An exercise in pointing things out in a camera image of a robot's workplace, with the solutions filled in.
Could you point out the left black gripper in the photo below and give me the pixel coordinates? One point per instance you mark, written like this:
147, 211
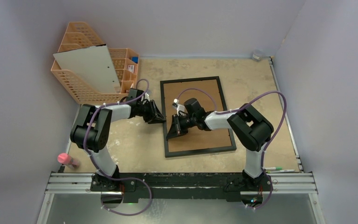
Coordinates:
154, 116

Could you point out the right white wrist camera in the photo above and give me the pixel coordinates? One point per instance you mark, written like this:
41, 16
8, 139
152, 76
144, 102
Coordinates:
180, 109

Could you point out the orange plastic file organizer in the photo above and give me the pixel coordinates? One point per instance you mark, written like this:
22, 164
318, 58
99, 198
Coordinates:
79, 35

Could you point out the white pen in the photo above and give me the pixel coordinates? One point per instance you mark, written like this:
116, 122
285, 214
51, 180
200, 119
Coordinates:
283, 171

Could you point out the red white small box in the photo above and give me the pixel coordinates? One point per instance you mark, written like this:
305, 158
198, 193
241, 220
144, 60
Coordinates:
132, 68

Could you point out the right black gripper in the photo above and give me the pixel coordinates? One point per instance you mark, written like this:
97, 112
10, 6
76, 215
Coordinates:
178, 125

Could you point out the black picture frame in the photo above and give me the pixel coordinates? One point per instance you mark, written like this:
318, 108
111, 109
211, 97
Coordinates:
197, 154

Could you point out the brown backing board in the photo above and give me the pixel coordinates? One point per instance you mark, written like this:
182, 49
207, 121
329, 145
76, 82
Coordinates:
197, 92

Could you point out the pink bottle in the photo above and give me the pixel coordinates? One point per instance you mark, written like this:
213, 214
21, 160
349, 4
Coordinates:
68, 161

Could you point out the blue small box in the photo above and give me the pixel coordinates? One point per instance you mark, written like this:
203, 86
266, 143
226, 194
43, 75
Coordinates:
135, 59

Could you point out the white folder board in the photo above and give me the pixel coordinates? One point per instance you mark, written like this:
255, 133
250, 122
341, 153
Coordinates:
92, 64

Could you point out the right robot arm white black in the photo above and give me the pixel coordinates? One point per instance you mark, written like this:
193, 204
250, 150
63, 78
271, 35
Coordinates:
252, 129

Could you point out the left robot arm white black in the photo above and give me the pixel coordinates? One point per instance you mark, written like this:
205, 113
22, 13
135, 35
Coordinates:
91, 129

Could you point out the green marker pen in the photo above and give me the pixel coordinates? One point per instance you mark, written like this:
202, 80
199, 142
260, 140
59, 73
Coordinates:
273, 168

